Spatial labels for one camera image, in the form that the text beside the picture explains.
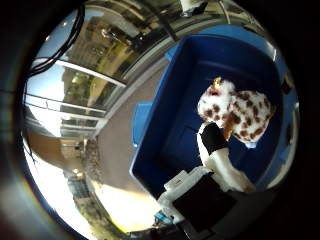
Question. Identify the white brown spotted plush toy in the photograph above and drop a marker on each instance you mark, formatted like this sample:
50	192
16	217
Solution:
243	111

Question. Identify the dark blue plastic container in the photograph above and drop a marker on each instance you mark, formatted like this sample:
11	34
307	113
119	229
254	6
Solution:
180	116

